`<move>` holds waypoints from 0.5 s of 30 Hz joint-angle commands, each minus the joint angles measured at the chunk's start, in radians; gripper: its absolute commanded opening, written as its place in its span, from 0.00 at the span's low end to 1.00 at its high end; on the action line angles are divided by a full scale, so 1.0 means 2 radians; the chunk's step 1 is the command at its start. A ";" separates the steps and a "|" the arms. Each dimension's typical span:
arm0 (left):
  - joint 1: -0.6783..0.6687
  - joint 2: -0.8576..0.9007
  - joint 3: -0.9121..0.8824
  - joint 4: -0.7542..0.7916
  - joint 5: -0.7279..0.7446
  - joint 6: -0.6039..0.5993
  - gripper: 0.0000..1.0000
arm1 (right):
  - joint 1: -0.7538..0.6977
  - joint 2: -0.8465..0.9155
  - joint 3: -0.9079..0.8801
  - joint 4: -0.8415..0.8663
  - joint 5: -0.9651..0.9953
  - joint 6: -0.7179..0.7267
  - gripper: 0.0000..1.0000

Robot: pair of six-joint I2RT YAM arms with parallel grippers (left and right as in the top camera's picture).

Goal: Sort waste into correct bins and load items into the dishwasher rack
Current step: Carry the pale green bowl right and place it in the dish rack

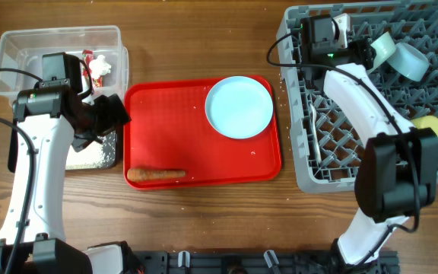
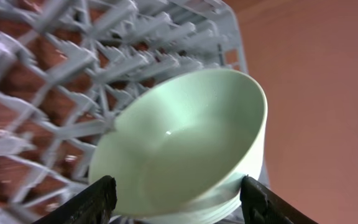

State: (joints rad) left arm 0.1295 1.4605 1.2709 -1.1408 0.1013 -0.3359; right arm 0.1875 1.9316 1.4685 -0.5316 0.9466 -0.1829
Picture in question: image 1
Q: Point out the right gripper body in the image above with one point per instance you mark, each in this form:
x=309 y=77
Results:
x=360 y=52

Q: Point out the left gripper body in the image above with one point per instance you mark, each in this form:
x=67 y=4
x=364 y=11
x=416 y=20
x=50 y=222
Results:
x=99 y=123

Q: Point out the mint green bowl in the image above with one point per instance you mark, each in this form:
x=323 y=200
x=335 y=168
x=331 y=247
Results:
x=384 y=47

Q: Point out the light blue rice bowl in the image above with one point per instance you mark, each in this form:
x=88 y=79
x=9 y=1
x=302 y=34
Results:
x=409 y=61

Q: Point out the white tissue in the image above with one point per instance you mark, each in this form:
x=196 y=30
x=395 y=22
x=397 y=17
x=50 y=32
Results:
x=99 y=67

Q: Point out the red snack wrapper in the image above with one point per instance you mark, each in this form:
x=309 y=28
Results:
x=88 y=57

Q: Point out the yellow cup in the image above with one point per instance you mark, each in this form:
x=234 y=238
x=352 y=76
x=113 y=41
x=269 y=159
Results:
x=426 y=122

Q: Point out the white plastic spoon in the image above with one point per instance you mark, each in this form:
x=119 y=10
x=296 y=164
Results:
x=315 y=138

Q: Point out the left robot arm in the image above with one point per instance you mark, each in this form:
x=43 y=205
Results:
x=32 y=237

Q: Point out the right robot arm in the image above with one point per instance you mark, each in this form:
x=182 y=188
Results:
x=397 y=174

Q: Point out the grey dishwasher rack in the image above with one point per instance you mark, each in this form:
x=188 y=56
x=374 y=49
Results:
x=412 y=22

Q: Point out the spilled white rice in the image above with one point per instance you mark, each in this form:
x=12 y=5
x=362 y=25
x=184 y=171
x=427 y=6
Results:
x=94 y=156

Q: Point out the black plastic tray bin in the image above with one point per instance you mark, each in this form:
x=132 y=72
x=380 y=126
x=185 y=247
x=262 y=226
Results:
x=61 y=143

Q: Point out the orange carrot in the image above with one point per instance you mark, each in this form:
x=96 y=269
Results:
x=142 y=174

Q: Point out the red serving tray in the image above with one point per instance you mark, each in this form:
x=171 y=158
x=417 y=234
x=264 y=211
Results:
x=169 y=130

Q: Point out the clear plastic bin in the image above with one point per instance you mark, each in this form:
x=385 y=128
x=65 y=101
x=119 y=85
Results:
x=24 y=49

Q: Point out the light blue plate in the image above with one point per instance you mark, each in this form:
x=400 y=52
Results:
x=239 y=107

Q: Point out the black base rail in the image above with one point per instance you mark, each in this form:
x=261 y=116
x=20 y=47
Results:
x=270 y=261

